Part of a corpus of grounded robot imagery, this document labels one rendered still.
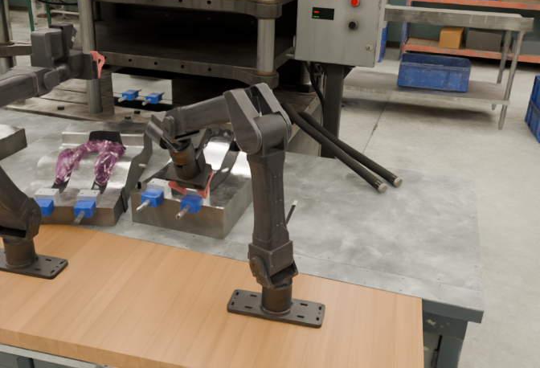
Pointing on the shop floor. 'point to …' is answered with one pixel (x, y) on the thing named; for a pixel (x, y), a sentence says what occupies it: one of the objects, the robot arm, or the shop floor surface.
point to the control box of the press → (339, 26)
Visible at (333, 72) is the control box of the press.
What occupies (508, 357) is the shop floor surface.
